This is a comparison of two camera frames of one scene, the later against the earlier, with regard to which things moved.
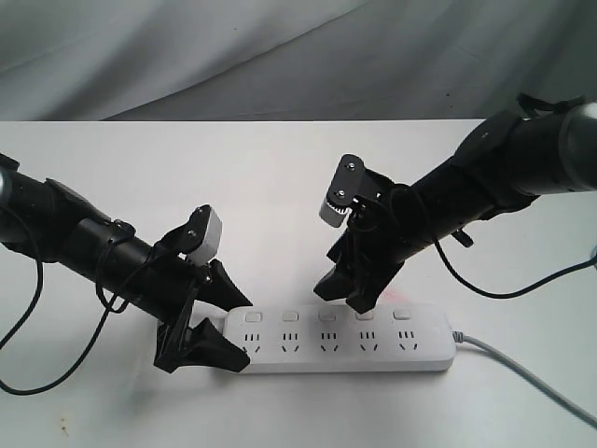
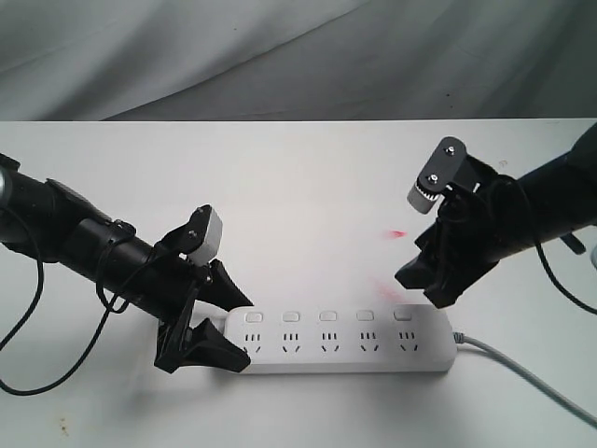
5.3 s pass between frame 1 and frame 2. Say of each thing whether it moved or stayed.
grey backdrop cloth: stayed
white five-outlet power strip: stayed
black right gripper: moved
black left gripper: stayed
